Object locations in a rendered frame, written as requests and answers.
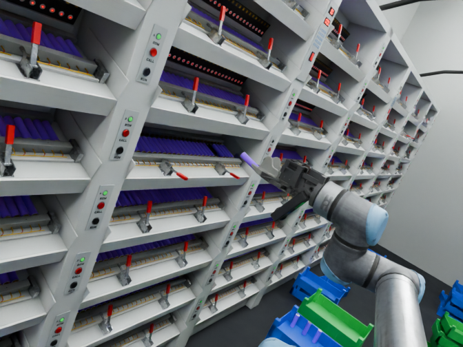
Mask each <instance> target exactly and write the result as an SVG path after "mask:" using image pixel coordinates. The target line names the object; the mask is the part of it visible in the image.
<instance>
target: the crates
mask: <svg viewBox="0 0 463 347"><path fill-rule="evenodd" d="M309 269H310V267H309V266H308V267H307V269H306V270H305V271H304V272H302V273H299V274H298V276H297V278H296V281H295V282H294V285H293V286H292V288H291V290H290V292H289V293H291V294H292V295H293V296H295V297H297V298H298V299H299V300H300V301H303V299H304V298H305V297H307V298H309V297H310V296H312V295H313V294H314V293H316V291H317V290H318V288H321V289H322V292H321V294H322V295H324V296H325V297H326V298H328V299H329V300H331V301H332V302H333V303H334V304H336V305H338V303H339V301H340V300H341V299H342V298H343V297H346V296H347V294H348V292H349V291H350V289H351V288H350V287H347V288H345V287H344V286H343V285H341V284H336V283H335V282H332V281H331V280H330V279H329V278H328V277H327V276H326V275H324V276H321V277H318V276H317V275H315V274H314V273H312V272H311V271H310V270H309ZM458 282H459V280H456V281H455V283H454V285H453V288H452V289H451V291H450V292H449V296H448V295H446V294H444V293H445V291H443V290H442V292H441V293H440V295H439V298H440V301H441V303H440V305H439V306H438V310H437V313H436V314H437V315H439V316H440V317H442V318H441V319H438V318H437V319H436V321H435V322H434V324H433V325H432V331H433V335H432V336H431V338H430V342H431V343H430V342H428V341H426V342H427V346H428V347H463V286H462V285H461V284H459V283H458ZM440 322H441V324H440Z"/></svg>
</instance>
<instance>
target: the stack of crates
mask: <svg viewBox="0 0 463 347"><path fill-rule="evenodd" d="M321 292H322V289H321V288H318V290H317V291H316V293H314V294H313V295H312V296H310V297H309V298H307V297H305V298H304V299H303V301H302V304H301V305H300V307H299V309H298V311H297V312H298V313H300V314H301V315H302V316H303V317H304V318H306V319H307V320H309V321H310V322H311V323H312V324H313V325H315V326H316V327H318V328H319V329H320V330H321V331H322V332H324V333H325V334H327V335H328V336H330V338H332V339H333V340H334V341H336V342H337V343H339V344H340V345H341V346H342V347H361V346H362V345H363V343H364V341H365V339H366V338H367V336H368V335H369V333H370V332H371V329H372V328H373V324H371V323H370V324H369V325H368V327H367V326H365V325H364V324H363V323H362V322H360V321H359V320H357V319H356V318H355V317H353V316H352V315H350V314H348V312H346V311H344V310H343V309H342V308H340V307H339V306H338V305H336V304H334V303H333V302H332V301H331V300H329V299H328V298H326V297H325V296H324V295H322V294H321Z"/></svg>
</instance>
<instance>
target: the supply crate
mask: <svg viewBox="0 0 463 347"><path fill-rule="evenodd" d="M298 309H299V307H298V306H296V305H295V306H294V307H293V308H292V310H291V311H290V312H288V313H287V314H286V315H284V316H283V317H281V318H280V319H279V318H275V320H274V322H273V324H272V326H271V328H270V329H269V332H268V333H267V334H268V335H269V336H270V337H273V338H276V339H279V340H280V341H283V342H285V343H286V344H289V345H292V346H296V347H342V346H341V345H340V344H339V343H337V342H336V341H334V340H333V339H332V338H330V336H328V335H327V334H325V333H324V332H322V333H321V335H320V337H319V338H318V341H317V342H316V343H315V344H314V343H313V342H312V340H313V338H314V336H315V334H316V333H317V331H318V329H319V328H318V327H316V326H315V325H313V324H312V323H311V326H310V328H309V330H308V331H307V334H306V335H303V334H302V331H303V329H304V328H305V326H306V324H307V322H308V320H307V319H306V318H304V317H303V316H302V315H301V314H300V313H298V312H297V311H298ZM296 313H297V314H299V315H300V317H299V318H298V321H297V322H296V325H295V326H294V327H293V328H292V327H291V326H290V324H291V322H292V320H293V318H294V317H295V315H296Z"/></svg>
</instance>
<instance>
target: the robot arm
mask: <svg viewBox="0 0 463 347"><path fill-rule="evenodd" d="M257 165H258V164H257ZM251 166H252V168H253V169H254V171H255V172H256V173H257V174H258V175H259V176H260V177H261V178H263V179H264V180H266V181H267V182H269V183H270V184H272V185H274V186H276V187H277V188H279V189H280V190H282V191H284V192H286V193H289V194H291V195H292V196H294V197H293V198H292V199H290V200H289V201H288V202H286V203H284V205H282V206H281V207H278V208H276V209H275V211H274V212H273V213H271V217H272V219H273V220H274V221H279V220H284V219H285V218H286V217H287V216H288V215H289V214H290V213H292V212H293V211H295V210H296V209H297V208H298V207H300V206H302V205H303V204H304V203H306V202H307V201H309V205H310V206H311V207H313V212H315V213H317V214H318V215H320V216H322V217H323V218H325V219H327V220H328V221H330V222H332V223H333V224H335V225H336V227H335V230H334V232H333V234H332V236H331V239H330V241H329V243H328V245H327V247H326V249H325V251H324V252H323V254H322V259H321V261H320V268H321V270H322V272H323V273H324V274H325V275H326V276H327V277H328V278H329V279H330V280H331V281H332V282H335V283H336V284H341V285H344V286H345V285H349V284H350V283H352V282H353V283H355V284H357V285H358V286H361V287H363V288H365V289H367V290H369V291H371V292H373V293H375V329H374V346H373V347H428V346H427V342H426V336H425V332H424V326H423V323H422V316H421V312H420V307H419V303H420V302H421V300H422V297H423V295H424V290H425V280H424V278H423V277H422V276H421V275H420V274H418V273H417V272H415V271H414V270H411V269H408V268H406V267H403V266H401V265H399V264H397V263H395V262H392V261H391V260H388V259H386V258H385V257H382V256H380V255H378V254H376V253H374V252H372V251H369V250H367V249H368V248H369V246H375V245H376V244H377V243H378V241H379V239H380V238H381V236H382V233H383V231H384V230H385V227H386V225H387V222H388V218H389V215H388V213H387V211H385V210H384V209H382V208H381V207H379V206H378V205H377V204H375V203H372V202H369V201H368V200H365V199H364V198H361V197H360V196H357V195H356V194H354V193H352V192H350V191H348V190H346V189H345V188H343V187H341V186H339V185H337V184H335V183H334V182H332V181H330V182H329V179H330V177H329V176H326V175H324V174H323V173H320V172H319V171H316V170H315V169H313V167H310V166H309V165H307V164H306V163H303V162H301V161H299V160H294V159H291V160H288V159H286V161H285V163H284V164H283V165H282V167H280V159H279V157H274V158H272V157H271V156H267V157H266V158H265V159H264V160H263V162H262V163H261V164H260V165H258V166H259V167H258V166H256V165H255V164H253V163H252V164H251ZM258 347H296V346H292V345H289V344H286V343H285V342H283V341H280V340H279V339H276V338H273V337H270V338H267V339H265V340H263V341H262V342H261V343H260V345H259V346H258Z"/></svg>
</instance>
